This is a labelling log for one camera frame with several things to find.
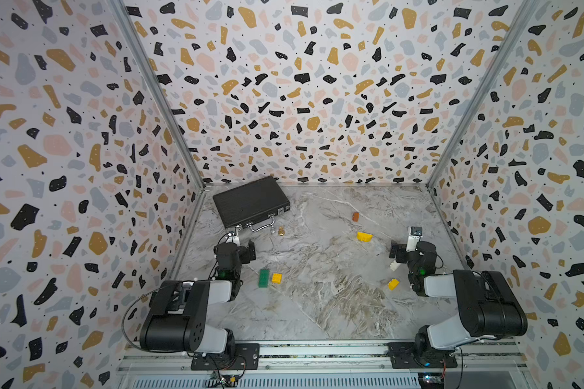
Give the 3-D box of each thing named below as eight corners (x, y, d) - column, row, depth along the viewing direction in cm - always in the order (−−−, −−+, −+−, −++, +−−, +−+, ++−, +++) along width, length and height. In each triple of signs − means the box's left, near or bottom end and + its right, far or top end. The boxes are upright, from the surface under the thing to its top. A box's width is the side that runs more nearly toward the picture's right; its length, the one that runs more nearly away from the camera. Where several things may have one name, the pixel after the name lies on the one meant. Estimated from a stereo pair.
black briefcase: (234, 242, 102) (231, 235, 97) (213, 203, 115) (210, 195, 111) (294, 213, 112) (294, 205, 108) (269, 181, 126) (268, 172, 122)
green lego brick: (258, 287, 90) (257, 284, 89) (260, 271, 95) (259, 268, 93) (268, 287, 90) (267, 284, 89) (270, 271, 95) (269, 268, 93)
